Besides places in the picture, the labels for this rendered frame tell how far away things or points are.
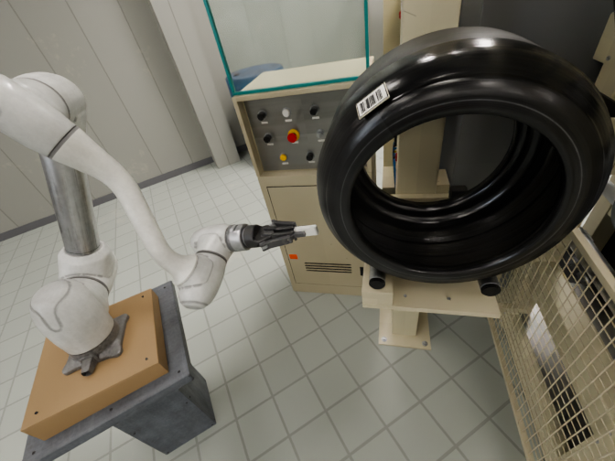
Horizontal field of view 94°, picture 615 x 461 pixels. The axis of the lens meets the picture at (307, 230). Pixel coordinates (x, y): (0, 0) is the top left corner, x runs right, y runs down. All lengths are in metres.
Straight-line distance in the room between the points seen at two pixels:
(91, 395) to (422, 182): 1.24
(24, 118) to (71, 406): 0.81
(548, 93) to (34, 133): 0.97
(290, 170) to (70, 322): 1.00
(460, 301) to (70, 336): 1.17
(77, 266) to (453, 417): 1.63
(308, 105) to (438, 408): 1.46
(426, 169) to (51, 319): 1.23
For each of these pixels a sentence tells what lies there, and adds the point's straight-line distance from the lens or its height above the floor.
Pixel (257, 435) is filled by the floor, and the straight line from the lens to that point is 1.69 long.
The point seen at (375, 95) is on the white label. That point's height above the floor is 1.40.
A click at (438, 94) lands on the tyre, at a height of 1.39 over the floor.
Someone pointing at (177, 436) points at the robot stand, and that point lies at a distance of 1.74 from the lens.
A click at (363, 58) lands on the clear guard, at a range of 1.19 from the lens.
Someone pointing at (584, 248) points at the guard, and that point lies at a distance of 0.92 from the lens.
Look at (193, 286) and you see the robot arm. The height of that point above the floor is 0.97.
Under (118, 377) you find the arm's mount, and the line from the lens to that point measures 1.18.
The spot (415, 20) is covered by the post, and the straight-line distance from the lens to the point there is 0.90.
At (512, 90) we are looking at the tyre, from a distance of 0.57.
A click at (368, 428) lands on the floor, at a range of 1.61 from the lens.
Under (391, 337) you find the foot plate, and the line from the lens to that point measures 1.77.
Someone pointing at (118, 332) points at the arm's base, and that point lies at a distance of 1.27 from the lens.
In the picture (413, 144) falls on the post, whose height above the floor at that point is 1.14.
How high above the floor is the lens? 1.56
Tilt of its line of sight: 39 degrees down
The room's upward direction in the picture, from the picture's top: 13 degrees counter-clockwise
